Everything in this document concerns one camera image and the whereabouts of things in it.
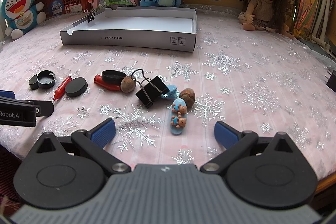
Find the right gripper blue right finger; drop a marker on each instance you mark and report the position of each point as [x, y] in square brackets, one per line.
[237, 144]

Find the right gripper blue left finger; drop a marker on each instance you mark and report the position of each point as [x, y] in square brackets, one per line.
[90, 144]

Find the small black round cap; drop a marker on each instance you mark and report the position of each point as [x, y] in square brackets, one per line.
[33, 83]

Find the black round container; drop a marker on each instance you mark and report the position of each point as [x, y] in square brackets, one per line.
[46, 79]

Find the red crayon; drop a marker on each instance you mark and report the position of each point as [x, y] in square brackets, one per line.
[100, 82]
[61, 88]

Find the brown walnut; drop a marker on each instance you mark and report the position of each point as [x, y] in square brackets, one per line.
[128, 84]
[188, 95]

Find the black shallow round lid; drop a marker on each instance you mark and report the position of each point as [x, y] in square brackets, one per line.
[113, 77]

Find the large black binder clip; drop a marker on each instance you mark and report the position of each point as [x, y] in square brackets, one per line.
[150, 89]

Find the light blue plastic clip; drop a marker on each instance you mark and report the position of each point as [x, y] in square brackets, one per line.
[172, 94]

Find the clear plastic round lid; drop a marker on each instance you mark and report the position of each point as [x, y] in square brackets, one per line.
[61, 74]

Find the pink snowflake tablecloth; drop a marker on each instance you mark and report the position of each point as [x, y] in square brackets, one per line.
[251, 80]

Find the Doraemon plush toy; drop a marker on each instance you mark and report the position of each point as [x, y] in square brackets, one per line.
[22, 16]

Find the black power adapter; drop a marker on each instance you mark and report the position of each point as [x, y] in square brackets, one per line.
[331, 81]

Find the small black binder clip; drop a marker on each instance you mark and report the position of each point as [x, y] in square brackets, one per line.
[90, 14]

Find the red plastic basket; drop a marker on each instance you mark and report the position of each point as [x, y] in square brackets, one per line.
[60, 7]

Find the white cardboard tray box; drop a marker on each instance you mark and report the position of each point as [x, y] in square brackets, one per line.
[163, 28]

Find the brown-haired baby doll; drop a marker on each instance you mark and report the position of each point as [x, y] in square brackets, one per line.
[265, 15]

